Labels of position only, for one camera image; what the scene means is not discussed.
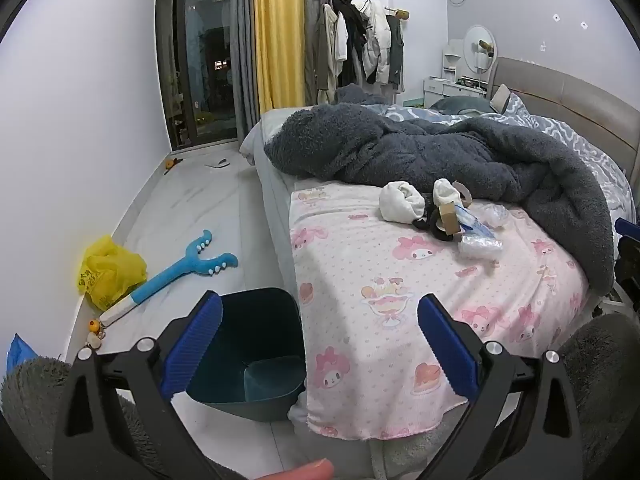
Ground pink printed blanket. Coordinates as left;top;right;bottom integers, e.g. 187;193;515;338
289;184;591;441

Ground yellow plastic bag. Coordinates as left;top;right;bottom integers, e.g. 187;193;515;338
76;235;149;312

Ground grey fluffy blanket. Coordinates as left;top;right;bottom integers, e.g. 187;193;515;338
263;102;615;295

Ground beige bed headboard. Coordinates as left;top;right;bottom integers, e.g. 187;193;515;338
492;56;640;186

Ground blue fork-shaped toy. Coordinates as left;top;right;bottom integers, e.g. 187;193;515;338
99;230;240;325

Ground dark teal pillow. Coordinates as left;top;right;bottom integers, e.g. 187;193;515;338
430;96;493;113

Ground clothes rack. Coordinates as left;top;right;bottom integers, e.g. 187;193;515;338
314;0;411;96

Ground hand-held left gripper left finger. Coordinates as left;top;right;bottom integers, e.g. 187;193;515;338
52;290;223;480

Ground brown cardboard tape roll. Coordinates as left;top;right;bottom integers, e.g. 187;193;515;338
435;203;463;238

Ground yellow curtain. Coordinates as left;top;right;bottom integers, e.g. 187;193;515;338
252;0;306;111

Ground person's left hand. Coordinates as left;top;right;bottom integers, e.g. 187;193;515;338
264;461;335;480

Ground white hanging shirt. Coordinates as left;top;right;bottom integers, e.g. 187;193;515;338
334;10;351;63

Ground dark glass balcony door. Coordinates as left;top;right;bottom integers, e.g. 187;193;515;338
156;0;240;152

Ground black hanging clothes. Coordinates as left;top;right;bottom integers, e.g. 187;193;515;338
332;0;373;86

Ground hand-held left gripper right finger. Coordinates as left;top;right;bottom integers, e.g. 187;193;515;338
416;294;583;480

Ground large white sock roll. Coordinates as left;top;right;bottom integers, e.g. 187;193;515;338
378;180;426;224

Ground white vanity table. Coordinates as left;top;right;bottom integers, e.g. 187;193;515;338
422;40;493;108

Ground grey tape roll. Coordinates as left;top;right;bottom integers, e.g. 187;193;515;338
452;180;475;208

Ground clear plastic bag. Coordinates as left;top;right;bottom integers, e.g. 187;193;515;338
459;234;503;260

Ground small orange white toy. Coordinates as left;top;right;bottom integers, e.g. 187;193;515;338
86;317;108;350

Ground person's grey fluffy robe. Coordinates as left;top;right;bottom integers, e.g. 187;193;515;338
0;312;640;480

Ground beige hanging coat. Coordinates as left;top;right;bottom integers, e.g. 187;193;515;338
314;2;338;106

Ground clear plastic film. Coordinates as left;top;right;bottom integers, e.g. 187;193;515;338
482;205;516;228

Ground blue patterned duvet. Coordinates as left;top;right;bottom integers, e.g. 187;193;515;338
380;97;632;216

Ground blue white plastic wrapper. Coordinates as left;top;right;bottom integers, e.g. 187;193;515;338
455;205;493;236

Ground black plastic ring clip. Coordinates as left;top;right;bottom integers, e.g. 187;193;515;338
412;200;451;242

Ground grey hanging garment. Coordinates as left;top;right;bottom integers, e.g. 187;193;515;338
387;15;406;93

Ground small white sock roll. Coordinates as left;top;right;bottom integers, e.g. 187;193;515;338
432;178;457;208

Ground grey bed mattress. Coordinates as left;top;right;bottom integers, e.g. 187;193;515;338
239;107;321;311

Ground dark teal trash bin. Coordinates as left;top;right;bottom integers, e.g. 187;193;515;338
185;287;307;423

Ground round white mirror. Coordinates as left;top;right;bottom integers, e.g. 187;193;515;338
462;25;497;77

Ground blue printed bag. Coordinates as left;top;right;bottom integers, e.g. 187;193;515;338
6;334;38;368

